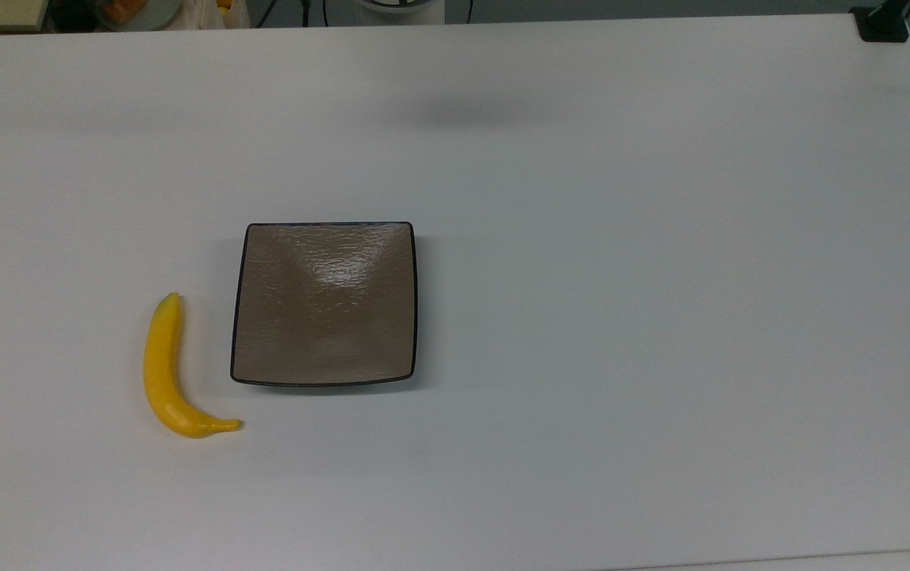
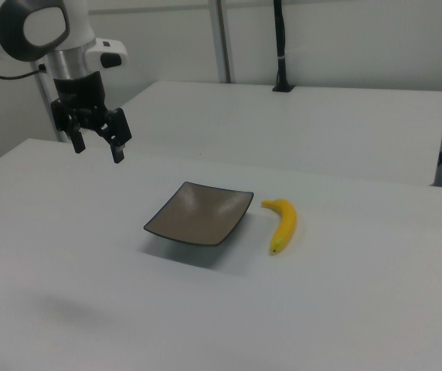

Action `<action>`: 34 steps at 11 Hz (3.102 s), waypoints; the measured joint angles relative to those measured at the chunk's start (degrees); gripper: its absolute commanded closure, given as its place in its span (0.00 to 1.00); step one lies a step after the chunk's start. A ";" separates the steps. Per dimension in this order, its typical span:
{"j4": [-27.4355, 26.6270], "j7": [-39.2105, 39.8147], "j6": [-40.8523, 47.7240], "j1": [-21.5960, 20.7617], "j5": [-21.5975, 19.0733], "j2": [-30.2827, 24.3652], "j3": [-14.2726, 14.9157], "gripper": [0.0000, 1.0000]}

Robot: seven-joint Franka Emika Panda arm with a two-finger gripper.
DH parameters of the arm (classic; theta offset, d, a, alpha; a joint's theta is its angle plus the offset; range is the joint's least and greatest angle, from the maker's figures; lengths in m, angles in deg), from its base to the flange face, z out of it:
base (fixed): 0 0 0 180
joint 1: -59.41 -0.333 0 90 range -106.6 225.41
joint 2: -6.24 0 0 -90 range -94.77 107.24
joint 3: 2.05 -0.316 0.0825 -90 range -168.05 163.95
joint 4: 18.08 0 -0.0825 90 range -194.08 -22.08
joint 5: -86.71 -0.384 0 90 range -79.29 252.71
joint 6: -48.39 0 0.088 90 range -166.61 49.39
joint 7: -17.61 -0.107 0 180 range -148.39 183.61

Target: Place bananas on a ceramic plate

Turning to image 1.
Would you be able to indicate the yellow banana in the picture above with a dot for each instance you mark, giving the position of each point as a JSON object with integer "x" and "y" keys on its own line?
{"x": 159, "y": 373}

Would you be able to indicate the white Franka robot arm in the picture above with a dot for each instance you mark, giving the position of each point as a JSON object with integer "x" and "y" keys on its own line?
{"x": 399, "y": 8}

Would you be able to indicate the square brown ceramic plate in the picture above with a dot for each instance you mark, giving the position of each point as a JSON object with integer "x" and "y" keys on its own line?
{"x": 324, "y": 305}

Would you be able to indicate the white bag with yellow item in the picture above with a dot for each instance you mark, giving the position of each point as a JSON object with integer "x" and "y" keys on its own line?
{"x": 220, "y": 14}

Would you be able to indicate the grey bowl with orange items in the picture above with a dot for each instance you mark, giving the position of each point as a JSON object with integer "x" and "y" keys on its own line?
{"x": 137, "y": 11}

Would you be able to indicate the black table clamp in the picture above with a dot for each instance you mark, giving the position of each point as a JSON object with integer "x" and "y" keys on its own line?
{"x": 881, "y": 25}

